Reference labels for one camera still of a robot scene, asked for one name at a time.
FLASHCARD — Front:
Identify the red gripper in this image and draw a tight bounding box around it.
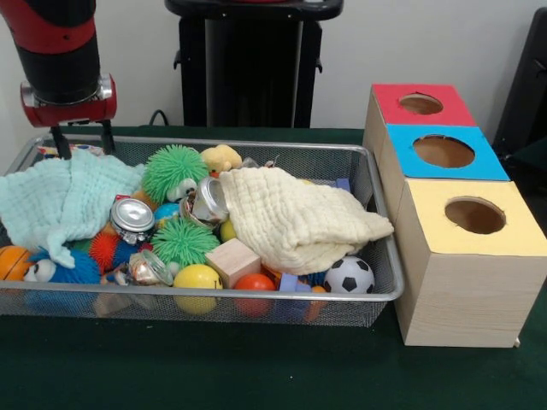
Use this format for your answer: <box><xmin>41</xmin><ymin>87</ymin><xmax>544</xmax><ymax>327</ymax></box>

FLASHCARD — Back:
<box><xmin>20</xmin><ymin>73</ymin><xmax>118</xmax><ymax>160</ymax></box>

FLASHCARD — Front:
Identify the multicoloured patterned cloth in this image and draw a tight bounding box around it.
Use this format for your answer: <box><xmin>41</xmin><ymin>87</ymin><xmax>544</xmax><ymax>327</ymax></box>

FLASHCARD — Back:
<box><xmin>37</xmin><ymin>143</ymin><xmax>107</xmax><ymax>160</ymax></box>

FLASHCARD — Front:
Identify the cream muslin cloth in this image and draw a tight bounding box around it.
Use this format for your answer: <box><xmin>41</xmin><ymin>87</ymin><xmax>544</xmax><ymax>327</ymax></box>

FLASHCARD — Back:
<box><xmin>218</xmin><ymin>167</ymin><xmax>395</xmax><ymax>275</ymax></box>

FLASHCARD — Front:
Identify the shallow mesh bin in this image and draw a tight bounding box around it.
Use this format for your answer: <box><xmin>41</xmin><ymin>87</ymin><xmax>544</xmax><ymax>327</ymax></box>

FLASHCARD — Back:
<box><xmin>0</xmin><ymin>133</ymin><xmax>405</xmax><ymax>329</ymax></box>

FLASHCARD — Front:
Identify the wooden box with three holes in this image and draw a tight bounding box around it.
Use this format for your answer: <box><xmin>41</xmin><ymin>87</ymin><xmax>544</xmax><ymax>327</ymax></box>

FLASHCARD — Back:
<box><xmin>362</xmin><ymin>83</ymin><xmax>547</xmax><ymax>348</ymax></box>

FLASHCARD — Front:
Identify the mint muslin cloth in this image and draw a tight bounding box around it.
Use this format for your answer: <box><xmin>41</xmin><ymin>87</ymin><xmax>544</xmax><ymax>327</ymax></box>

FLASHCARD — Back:
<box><xmin>0</xmin><ymin>149</ymin><xmax>146</xmax><ymax>269</ymax></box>

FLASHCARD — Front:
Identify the green spiky rubber ball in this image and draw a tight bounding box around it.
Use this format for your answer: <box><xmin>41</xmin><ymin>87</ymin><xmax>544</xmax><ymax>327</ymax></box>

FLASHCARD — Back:
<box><xmin>151</xmin><ymin>218</ymin><xmax>221</xmax><ymax>268</ymax></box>
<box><xmin>141</xmin><ymin>143</ymin><xmax>210</xmax><ymax>204</ymax></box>

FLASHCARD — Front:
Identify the orange basketball toy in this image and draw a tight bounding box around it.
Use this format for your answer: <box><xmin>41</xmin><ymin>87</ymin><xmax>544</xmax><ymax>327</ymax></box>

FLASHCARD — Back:
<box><xmin>0</xmin><ymin>244</ymin><xmax>35</xmax><ymax>282</ymax></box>

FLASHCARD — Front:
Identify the yellow ball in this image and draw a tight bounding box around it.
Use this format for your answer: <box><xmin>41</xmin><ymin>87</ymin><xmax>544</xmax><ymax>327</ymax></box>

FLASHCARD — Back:
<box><xmin>173</xmin><ymin>263</ymin><xmax>224</xmax><ymax>316</ymax></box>

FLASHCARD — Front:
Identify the wooden cube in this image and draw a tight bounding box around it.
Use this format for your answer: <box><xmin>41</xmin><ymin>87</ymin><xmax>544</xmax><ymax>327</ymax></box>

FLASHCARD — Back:
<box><xmin>205</xmin><ymin>237</ymin><xmax>262</xmax><ymax>290</ymax></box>

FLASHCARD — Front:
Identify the red ball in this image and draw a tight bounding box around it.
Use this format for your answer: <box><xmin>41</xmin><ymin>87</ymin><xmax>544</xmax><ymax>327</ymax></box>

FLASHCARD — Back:
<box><xmin>233</xmin><ymin>272</ymin><xmax>278</xmax><ymax>318</ymax></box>

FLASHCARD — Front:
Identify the dark green table cloth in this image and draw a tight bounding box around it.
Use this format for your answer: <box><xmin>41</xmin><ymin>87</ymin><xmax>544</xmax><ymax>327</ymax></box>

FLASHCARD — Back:
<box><xmin>508</xmin><ymin>136</ymin><xmax>547</xmax><ymax>172</ymax></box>
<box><xmin>0</xmin><ymin>124</ymin><xmax>547</xmax><ymax>410</ymax></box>

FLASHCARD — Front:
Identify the black and white soccer ball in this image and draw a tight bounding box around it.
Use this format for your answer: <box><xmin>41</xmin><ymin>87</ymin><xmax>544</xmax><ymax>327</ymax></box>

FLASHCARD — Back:
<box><xmin>322</xmin><ymin>255</ymin><xmax>376</xmax><ymax>295</ymax></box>

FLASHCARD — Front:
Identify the black stand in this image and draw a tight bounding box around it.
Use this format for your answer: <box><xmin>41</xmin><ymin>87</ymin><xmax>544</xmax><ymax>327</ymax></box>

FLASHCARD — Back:
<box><xmin>491</xmin><ymin>6</ymin><xmax>547</xmax><ymax>150</ymax></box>

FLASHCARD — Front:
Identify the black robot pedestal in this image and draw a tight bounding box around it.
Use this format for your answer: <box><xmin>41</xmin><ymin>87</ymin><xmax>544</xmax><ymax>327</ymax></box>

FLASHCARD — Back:
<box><xmin>164</xmin><ymin>0</ymin><xmax>345</xmax><ymax>129</ymax></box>

